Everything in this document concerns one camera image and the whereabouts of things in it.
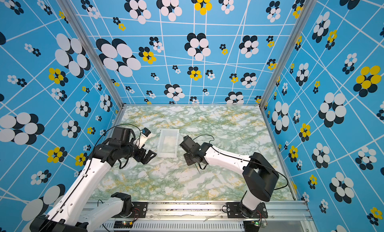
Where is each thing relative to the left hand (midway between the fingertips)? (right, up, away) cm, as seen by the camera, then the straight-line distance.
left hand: (149, 148), depth 76 cm
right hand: (+21, -6, +9) cm, 24 cm away
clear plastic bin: (+6, -1, +22) cm, 23 cm away
